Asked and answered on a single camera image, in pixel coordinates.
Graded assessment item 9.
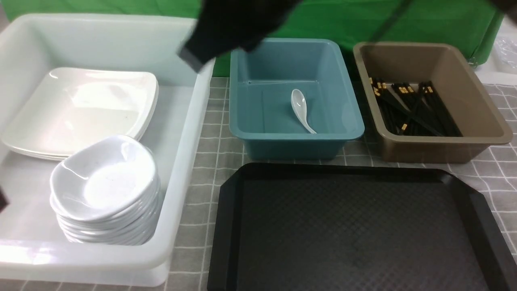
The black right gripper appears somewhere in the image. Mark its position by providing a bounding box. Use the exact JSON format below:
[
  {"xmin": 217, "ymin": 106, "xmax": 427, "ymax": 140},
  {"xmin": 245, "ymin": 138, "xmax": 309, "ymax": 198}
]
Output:
[{"xmin": 178, "ymin": 0, "xmax": 301, "ymax": 72}]

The white ceramic soup spoon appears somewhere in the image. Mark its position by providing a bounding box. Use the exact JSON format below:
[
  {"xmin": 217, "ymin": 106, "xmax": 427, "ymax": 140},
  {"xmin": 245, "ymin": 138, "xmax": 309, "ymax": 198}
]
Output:
[{"xmin": 290, "ymin": 89, "xmax": 317, "ymax": 134}]

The large white square plate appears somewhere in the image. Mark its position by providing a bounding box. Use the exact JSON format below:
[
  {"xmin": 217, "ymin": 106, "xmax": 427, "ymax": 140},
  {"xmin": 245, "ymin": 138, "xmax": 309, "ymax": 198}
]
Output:
[{"xmin": 1, "ymin": 67, "xmax": 159, "ymax": 158}]

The teal plastic bin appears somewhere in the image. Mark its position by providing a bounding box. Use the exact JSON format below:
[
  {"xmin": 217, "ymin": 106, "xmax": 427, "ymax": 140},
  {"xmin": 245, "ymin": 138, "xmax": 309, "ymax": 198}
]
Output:
[{"xmin": 229, "ymin": 38, "xmax": 365, "ymax": 160}]

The stack of white bowls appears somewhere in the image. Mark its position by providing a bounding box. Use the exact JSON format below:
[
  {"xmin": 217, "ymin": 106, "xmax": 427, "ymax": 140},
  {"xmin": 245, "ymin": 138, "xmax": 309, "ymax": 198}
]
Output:
[{"xmin": 49, "ymin": 135, "xmax": 163, "ymax": 246}]

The black plastic serving tray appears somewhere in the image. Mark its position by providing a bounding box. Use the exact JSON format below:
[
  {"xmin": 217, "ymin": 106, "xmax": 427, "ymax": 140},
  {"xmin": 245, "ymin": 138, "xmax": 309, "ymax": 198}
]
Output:
[{"xmin": 207, "ymin": 163, "xmax": 517, "ymax": 291}]

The bundle of black chopsticks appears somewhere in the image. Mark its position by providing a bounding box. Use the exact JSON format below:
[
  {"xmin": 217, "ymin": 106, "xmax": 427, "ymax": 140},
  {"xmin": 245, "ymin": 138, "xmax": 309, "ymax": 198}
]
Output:
[{"xmin": 369, "ymin": 77, "xmax": 463, "ymax": 137}]

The brown plastic bin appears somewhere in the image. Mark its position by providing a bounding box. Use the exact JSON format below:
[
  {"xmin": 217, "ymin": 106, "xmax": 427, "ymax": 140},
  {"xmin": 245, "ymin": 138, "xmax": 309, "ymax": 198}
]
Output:
[{"xmin": 354, "ymin": 42, "xmax": 513, "ymax": 163}]

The large white plastic tub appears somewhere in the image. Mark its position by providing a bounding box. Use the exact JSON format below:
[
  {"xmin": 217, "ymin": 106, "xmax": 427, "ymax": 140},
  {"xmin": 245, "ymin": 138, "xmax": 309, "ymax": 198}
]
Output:
[{"xmin": 1, "ymin": 14, "xmax": 214, "ymax": 287}]

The grey checked tablecloth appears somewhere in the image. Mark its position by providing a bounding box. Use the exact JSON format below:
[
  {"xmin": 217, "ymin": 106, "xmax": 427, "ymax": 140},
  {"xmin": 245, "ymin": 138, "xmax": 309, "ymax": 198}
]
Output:
[{"xmin": 1, "ymin": 78, "xmax": 516, "ymax": 291}]

